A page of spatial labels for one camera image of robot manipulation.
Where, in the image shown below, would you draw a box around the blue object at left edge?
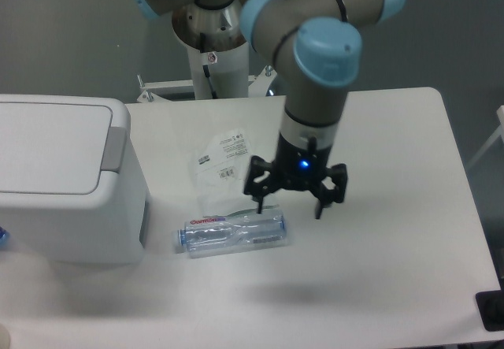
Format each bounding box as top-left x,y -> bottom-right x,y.
0,227 -> 10,248

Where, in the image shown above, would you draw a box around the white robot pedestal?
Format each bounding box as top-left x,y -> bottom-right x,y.
172,0 -> 261,100

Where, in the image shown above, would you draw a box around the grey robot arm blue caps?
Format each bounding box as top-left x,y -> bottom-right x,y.
135,0 -> 406,215

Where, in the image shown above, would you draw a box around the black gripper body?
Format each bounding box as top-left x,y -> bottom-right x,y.
271,133 -> 332,191

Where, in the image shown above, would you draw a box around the white trash can lid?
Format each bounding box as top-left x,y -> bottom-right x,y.
1,102 -> 112,195

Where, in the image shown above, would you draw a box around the white base frame with bolts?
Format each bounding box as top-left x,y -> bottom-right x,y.
136,65 -> 284,103

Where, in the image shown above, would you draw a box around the black device at table edge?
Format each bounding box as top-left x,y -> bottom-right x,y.
476,290 -> 503,332

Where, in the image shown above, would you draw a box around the white frame at right edge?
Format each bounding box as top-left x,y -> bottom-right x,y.
466,106 -> 503,171

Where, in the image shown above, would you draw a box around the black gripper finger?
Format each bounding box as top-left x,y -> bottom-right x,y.
310,163 -> 347,220
243,155 -> 276,213

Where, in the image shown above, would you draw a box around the clear plastic bag with labels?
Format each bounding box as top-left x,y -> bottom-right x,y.
191,128 -> 258,217

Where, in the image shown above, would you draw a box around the white trash can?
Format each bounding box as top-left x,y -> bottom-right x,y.
1,94 -> 150,264

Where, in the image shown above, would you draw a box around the crushed clear plastic bottle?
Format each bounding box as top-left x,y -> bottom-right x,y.
172,209 -> 287,258

